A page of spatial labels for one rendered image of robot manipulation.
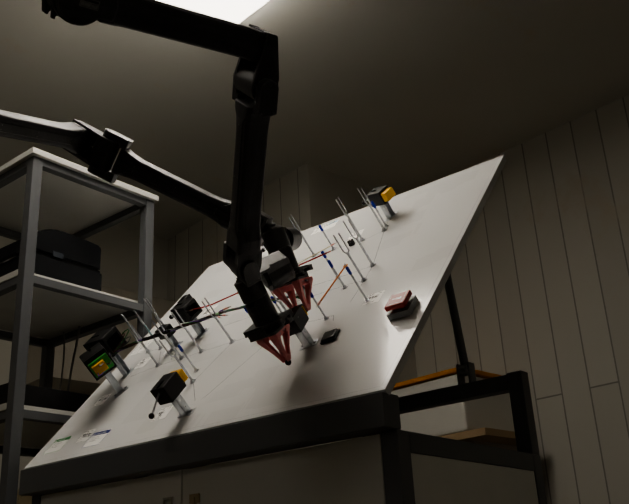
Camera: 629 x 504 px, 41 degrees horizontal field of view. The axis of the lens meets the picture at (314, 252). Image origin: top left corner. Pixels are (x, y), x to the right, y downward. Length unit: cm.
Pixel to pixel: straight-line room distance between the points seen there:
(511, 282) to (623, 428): 91
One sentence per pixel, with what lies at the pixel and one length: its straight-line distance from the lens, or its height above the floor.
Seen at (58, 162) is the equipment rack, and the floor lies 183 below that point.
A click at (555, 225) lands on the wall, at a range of 424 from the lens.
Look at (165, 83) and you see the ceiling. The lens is 379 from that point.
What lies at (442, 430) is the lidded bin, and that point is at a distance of 379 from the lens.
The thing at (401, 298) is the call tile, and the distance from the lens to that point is 180.
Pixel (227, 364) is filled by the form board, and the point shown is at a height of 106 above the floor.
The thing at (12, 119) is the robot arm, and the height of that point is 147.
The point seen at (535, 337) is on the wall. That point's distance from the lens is 417.
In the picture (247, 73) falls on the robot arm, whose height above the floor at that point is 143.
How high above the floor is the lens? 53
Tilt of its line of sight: 22 degrees up
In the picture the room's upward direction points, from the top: 3 degrees counter-clockwise
